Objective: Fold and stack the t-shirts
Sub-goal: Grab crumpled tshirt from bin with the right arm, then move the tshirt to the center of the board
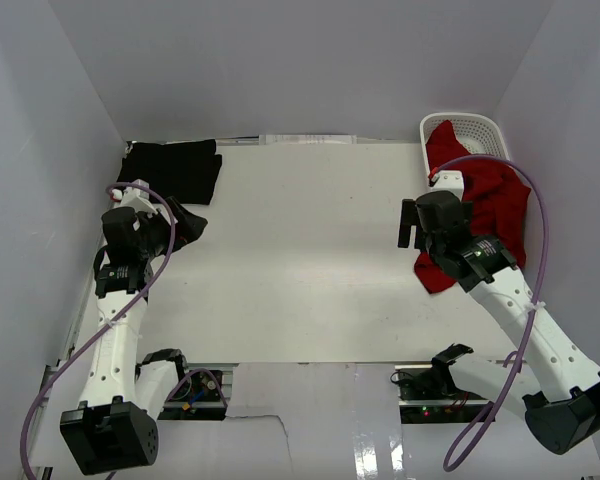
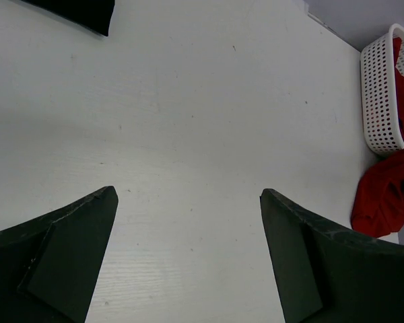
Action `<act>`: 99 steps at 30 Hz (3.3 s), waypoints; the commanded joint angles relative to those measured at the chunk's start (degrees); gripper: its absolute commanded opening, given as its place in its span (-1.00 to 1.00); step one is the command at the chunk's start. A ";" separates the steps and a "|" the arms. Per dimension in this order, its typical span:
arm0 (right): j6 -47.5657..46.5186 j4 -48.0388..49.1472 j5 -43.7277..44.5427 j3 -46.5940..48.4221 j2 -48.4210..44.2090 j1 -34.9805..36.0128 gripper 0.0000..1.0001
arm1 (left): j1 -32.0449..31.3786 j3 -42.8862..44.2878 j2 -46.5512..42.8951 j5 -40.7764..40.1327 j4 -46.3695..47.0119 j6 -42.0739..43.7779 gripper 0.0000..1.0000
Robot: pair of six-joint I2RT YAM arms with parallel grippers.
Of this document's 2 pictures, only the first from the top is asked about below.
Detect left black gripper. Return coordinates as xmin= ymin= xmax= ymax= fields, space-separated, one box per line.
xmin=137 ymin=196 xmax=207 ymax=260

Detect red t shirt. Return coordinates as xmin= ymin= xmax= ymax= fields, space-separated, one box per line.
xmin=426 ymin=120 xmax=530 ymax=267

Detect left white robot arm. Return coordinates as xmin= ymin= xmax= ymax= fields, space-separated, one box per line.
xmin=60 ymin=197 xmax=207 ymax=476

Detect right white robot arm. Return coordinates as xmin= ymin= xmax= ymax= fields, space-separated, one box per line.
xmin=398 ymin=190 xmax=600 ymax=455

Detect folded black t shirt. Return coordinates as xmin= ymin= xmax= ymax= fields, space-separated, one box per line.
xmin=117 ymin=140 xmax=223 ymax=206

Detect white plastic basket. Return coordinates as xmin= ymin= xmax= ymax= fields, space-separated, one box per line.
xmin=419 ymin=112 xmax=510 ymax=182

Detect white papers at back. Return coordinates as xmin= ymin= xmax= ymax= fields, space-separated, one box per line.
xmin=258 ymin=134 xmax=357 ymax=145

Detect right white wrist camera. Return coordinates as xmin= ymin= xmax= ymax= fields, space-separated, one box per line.
xmin=429 ymin=170 xmax=464 ymax=200

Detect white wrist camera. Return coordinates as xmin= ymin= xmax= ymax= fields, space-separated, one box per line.
xmin=111 ymin=187 xmax=167 ymax=217
xmin=429 ymin=170 xmax=464 ymax=200

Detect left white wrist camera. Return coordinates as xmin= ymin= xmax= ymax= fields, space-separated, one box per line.
xmin=111 ymin=187 xmax=167 ymax=217

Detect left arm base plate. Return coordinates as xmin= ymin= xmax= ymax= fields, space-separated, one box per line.
xmin=158 ymin=370 xmax=230 ymax=421

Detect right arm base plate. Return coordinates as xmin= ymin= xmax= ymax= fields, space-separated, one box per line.
xmin=390 ymin=367 xmax=487 ymax=425

